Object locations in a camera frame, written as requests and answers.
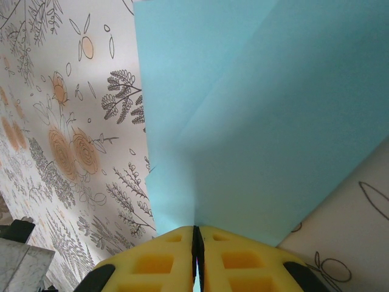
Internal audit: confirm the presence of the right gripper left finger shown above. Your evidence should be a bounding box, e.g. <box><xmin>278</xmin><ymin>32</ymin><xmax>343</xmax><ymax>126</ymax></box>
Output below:
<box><xmin>72</xmin><ymin>225</ymin><xmax>195</xmax><ymax>292</ymax></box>

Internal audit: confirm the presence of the light blue paper sheet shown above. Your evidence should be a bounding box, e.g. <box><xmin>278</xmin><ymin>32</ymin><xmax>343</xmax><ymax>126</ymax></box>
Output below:
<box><xmin>133</xmin><ymin>0</ymin><xmax>389</xmax><ymax>248</ymax></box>

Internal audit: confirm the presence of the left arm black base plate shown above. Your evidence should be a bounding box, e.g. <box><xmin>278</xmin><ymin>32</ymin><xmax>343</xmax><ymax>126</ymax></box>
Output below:
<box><xmin>10</xmin><ymin>218</ymin><xmax>36</xmax><ymax>244</ymax></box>

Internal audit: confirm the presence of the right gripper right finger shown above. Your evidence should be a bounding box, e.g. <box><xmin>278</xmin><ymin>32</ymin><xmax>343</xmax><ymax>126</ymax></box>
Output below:
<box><xmin>196</xmin><ymin>224</ymin><xmax>326</xmax><ymax>292</ymax></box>

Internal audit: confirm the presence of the floral patterned table cover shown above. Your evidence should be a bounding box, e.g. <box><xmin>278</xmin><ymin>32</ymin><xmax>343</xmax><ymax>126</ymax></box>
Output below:
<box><xmin>0</xmin><ymin>0</ymin><xmax>389</xmax><ymax>292</ymax></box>

